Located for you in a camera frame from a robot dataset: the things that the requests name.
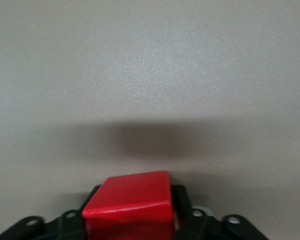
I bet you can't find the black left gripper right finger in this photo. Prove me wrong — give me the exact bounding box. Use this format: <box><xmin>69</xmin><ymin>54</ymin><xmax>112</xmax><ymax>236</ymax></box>
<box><xmin>170</xmin><ymin>184</ymin><xmax>269</xmax><ymax>240</ymax></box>

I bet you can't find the red wooden block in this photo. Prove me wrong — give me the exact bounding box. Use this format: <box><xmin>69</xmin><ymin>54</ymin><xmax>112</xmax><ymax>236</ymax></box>
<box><xmin>81</xmin><ymin>170</ymin><xmax>175</xmax><ymax>240</ymax></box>

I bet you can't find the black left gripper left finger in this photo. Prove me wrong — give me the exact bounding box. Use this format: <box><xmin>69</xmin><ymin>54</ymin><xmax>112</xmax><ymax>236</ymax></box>
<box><xmin>0</xmin><ymin>184</ymin><xmax>102</xmax><ymax>240</ymax></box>

